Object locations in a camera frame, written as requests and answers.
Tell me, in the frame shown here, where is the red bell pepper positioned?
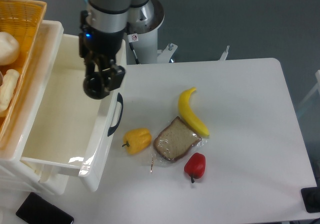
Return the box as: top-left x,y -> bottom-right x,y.
184,153 -> 206,183

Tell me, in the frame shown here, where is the black device at table edge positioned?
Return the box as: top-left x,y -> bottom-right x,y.
301,187 -> 320,213

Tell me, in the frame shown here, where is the dark purple mangosteen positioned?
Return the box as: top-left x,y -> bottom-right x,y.
83,73 -> 110,100

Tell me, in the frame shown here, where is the round white bun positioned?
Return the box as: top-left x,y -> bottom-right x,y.
0,32 -> 20,66

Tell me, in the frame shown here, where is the yellow banana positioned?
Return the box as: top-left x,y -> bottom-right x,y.
177,87 -> 210,138

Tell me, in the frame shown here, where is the long white bread roll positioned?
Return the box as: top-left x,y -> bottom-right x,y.
0,69 -> 20,116

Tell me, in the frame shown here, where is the yellow wicker basket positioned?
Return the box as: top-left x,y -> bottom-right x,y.
0,0 -> 47,139

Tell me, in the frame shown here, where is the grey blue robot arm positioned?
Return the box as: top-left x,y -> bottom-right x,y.
79,0 -> 150,99

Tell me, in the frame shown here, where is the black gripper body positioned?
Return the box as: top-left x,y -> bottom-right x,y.
78,11 -> 124,70

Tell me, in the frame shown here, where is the black drawer handle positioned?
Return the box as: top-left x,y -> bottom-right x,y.
107,93 -> 124,136

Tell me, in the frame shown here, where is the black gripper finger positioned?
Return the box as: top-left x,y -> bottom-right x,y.
84,57 -> 96,78
106,59 -> 126,91

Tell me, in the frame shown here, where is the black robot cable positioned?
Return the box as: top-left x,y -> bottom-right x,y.
126,22 -> 141,65

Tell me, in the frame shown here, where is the upper white drawer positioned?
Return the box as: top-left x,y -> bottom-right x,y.
26,34 -> 123,191

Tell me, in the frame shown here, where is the yellow bell pepper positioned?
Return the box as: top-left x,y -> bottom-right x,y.
122,128 -> 152,155

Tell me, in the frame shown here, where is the bread slice in plastic wrap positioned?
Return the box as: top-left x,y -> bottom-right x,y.
141,117 -> 207,172

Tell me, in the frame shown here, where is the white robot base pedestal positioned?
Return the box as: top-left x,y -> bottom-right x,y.
125,0 -> 178,65

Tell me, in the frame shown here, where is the white drawer cabinet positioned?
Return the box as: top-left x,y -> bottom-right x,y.
0,20 -> 68,194

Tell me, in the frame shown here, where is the black smartphone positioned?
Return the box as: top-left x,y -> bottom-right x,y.
16,192 -> 74,224

